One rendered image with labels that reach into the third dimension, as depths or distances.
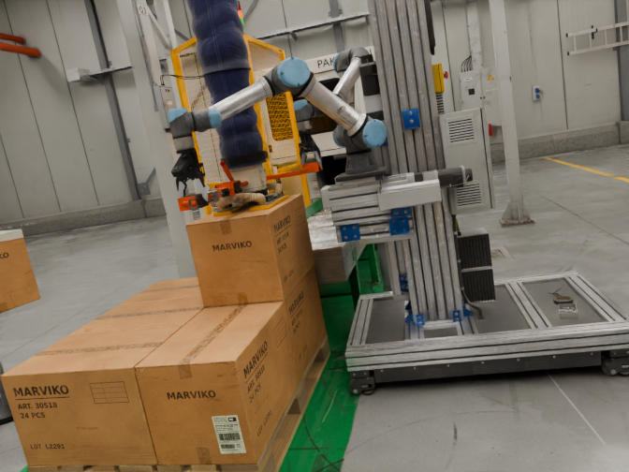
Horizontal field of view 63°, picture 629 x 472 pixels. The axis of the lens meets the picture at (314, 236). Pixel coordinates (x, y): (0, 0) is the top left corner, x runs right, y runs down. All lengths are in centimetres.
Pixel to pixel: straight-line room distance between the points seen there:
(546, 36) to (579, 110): 167
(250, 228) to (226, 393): 76
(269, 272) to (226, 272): 21
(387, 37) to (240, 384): 164
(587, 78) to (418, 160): 990
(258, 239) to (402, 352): 84
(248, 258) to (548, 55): 1035
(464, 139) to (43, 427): 214
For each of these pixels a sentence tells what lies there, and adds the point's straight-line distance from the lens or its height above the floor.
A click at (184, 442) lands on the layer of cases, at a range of 208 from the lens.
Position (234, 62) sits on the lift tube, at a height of 163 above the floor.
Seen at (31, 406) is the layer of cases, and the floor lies 41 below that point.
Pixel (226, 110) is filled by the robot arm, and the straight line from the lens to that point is 220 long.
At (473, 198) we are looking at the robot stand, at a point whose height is 83.
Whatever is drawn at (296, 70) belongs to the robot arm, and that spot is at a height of 150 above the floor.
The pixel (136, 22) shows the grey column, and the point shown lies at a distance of 408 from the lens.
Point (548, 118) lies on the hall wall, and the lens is 1208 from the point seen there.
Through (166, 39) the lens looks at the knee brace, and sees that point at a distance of 631.
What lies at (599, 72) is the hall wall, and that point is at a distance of 1236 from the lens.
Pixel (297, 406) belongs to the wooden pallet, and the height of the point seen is 6.
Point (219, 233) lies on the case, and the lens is 236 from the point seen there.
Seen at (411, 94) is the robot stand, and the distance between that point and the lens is 252.
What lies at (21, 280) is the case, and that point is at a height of 75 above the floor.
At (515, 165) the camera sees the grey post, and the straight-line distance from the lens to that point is 567.
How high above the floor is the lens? 124
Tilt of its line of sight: 11 degrees down
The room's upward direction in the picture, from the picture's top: 10 degrees counter-clockwise
